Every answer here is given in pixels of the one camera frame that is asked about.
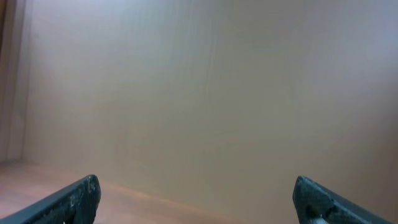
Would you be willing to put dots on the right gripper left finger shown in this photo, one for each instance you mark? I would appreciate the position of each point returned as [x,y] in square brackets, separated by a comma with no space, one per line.
[76,203]

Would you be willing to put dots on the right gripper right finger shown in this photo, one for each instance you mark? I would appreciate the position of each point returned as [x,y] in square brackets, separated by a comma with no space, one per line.
[316,204]

